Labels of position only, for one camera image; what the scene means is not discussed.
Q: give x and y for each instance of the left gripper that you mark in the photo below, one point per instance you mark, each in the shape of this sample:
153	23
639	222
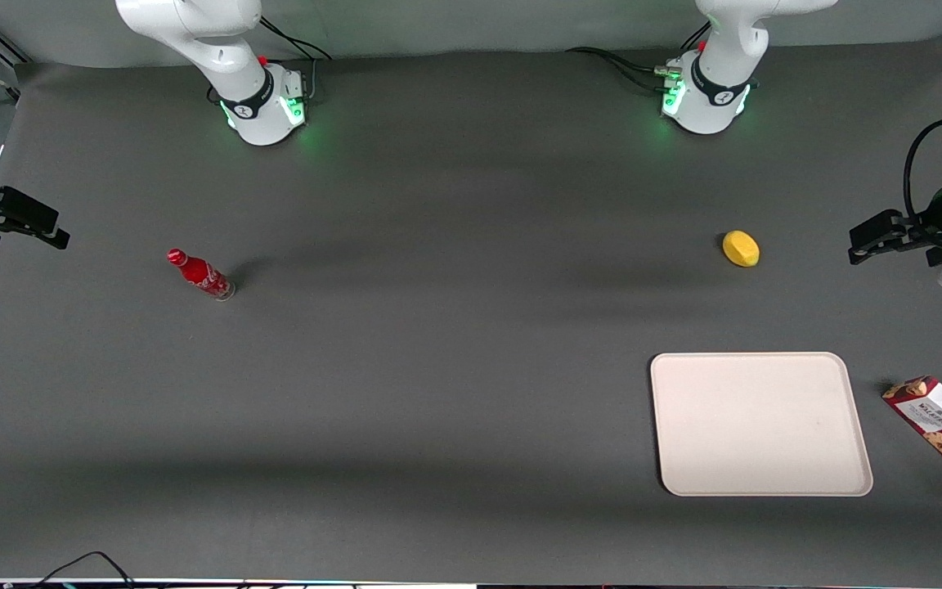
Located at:
931	221

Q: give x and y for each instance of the red cookie box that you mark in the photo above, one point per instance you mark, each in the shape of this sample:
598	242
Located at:
941	413

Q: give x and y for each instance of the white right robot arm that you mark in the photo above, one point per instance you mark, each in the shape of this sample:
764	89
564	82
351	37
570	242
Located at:
217	41

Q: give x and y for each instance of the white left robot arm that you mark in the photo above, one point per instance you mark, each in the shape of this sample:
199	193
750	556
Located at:
712	78

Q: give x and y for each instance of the cream plastic tray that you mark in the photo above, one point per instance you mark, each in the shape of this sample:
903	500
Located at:
757	425

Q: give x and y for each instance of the yellow lemon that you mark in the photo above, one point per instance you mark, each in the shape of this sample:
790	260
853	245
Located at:
741	249

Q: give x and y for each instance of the red cola bottle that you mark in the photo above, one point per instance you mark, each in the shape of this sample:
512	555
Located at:
201	275

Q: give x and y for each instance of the dark grey table cloth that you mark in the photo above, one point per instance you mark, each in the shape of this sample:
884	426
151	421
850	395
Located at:
471	368

